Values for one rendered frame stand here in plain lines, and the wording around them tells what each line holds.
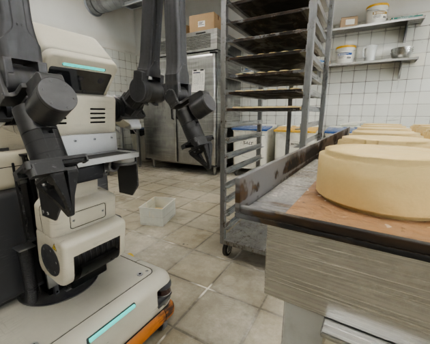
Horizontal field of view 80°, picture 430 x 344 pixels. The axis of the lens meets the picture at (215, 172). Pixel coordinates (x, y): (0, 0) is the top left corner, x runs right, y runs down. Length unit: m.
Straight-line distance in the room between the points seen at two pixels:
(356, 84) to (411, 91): 0.63
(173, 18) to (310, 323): 0.81
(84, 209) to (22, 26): 0.53
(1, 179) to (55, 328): 0.50
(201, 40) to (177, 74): 3.20
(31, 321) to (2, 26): 0.87
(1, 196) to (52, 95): 0.66
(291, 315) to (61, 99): 0.42
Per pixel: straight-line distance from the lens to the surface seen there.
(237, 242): 1.67
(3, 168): 1.07
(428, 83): 4.21
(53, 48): 0.80
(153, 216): 2.26
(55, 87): 0.49
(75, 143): 0.84
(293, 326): 0.22
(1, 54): 0.57
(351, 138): 0.17
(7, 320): 1.18
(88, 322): 1.04
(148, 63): 0.91
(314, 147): 0.21
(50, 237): 0.91
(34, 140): 0.52
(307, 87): 1.36
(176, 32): 0.85
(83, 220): 0.93
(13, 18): 0.58
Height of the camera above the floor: 0.94
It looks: 13 degrees down
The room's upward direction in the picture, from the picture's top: straight up
